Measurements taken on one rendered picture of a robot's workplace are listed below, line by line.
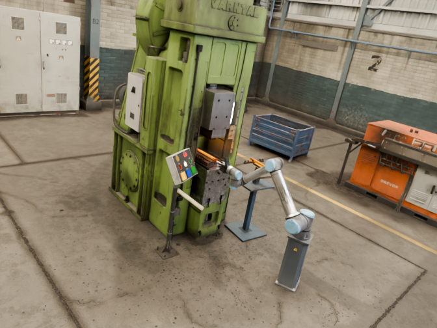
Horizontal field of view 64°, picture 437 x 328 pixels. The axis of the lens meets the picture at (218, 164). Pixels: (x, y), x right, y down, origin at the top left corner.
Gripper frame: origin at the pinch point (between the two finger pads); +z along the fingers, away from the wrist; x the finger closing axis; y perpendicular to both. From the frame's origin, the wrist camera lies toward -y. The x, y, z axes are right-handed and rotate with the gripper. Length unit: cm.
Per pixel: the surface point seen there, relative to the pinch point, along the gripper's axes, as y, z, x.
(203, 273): 99, -56, -44
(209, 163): 2.9, 3.0, -9.8
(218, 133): -31.0, 3.8, -3.5
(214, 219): 82, 0, 13
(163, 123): -28, 56, -41
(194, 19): -141, 19, -45
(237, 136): -19.1, 18.1, 42.0
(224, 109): -58, 4, -1
